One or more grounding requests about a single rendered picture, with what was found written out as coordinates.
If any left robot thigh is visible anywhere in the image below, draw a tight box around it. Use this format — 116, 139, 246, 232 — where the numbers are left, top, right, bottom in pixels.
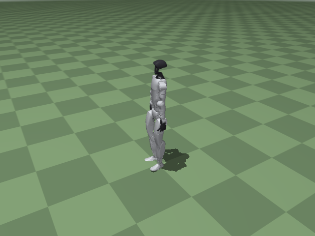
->
154, 117, 167, 147

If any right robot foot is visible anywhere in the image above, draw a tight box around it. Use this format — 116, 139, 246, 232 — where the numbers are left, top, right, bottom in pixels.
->
145, 156, 157, 161

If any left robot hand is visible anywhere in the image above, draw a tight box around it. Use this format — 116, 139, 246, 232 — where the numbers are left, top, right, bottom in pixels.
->
157, 120, 166, 132

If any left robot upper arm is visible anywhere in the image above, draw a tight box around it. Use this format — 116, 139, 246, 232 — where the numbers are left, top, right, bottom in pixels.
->
157, 82, 167, 107

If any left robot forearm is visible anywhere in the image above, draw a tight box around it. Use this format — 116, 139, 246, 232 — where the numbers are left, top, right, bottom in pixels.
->
159, 102, 166, 123

